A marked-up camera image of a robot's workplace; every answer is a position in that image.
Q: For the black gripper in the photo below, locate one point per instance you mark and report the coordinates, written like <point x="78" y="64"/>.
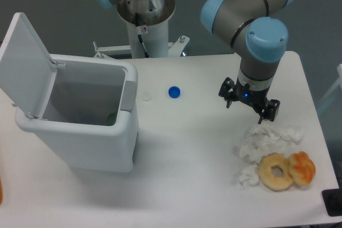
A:
<point x="243" y="93"/>

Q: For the white trash can lid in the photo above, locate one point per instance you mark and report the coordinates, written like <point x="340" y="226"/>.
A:
<point x="28" y="72"/>

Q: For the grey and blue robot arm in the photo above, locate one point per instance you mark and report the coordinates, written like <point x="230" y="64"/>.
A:
<point x="245" y="25"/>

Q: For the blue bottle cap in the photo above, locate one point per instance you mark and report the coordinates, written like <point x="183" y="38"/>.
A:
<point x="174" y="92"/>

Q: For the white bottle cap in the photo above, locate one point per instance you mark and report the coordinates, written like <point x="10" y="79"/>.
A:
<point x="146" y="96"/>

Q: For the green object inside trash can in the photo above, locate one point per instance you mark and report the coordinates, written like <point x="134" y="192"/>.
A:
<point x="111" y="119"/>

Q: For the white trash can body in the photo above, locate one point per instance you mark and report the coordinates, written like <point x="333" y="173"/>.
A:
<point x="73" y="126"/>

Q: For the large crumpled white tissue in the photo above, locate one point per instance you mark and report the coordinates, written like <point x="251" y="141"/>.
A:
<point x="264" y="139"/>

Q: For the small crumpled white tissue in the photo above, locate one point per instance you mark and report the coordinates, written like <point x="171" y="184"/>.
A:
<point x="248" y="177"/>

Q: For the orange glazed pastry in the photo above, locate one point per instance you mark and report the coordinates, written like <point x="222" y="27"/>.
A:
<point x="301" y="168"/>

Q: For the black device at table edge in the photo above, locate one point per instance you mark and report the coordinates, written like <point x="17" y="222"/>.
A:
<point x="332" y="201"/>

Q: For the orange object at left edge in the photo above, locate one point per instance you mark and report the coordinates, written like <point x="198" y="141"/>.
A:
<point x="1" y="190"/>

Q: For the white frame at right edge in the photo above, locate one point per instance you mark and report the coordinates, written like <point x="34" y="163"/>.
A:
<point x="331" y="94"/>

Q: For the plain ring donut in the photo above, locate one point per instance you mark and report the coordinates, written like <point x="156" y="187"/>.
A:
<point x="273" y="171"/>

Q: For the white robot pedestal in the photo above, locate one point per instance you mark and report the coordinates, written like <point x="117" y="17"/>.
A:
<point x="147" y="23"/>

